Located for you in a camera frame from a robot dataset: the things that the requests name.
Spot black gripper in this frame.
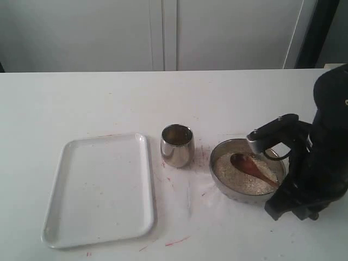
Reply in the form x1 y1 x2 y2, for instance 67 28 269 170
264 114 347 221

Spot brown wooden spoon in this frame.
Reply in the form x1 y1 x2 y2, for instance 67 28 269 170
230 153 278 188

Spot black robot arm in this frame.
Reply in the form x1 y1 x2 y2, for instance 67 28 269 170
264 65 347 220

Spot steel bowl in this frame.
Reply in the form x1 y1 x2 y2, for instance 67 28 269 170
209 138 287 205

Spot beige grains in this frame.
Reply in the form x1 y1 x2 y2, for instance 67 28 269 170
213 153 284 195

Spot steel cup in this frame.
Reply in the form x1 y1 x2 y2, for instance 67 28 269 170
160 124 195 168

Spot white rectangular plastic tray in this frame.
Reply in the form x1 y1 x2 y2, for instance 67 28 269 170
41 133 155 249

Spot white cabinet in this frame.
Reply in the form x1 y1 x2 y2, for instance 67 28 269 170
1 1 317 72

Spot dark vertical post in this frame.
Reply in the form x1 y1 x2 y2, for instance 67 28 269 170
295 0 340 69

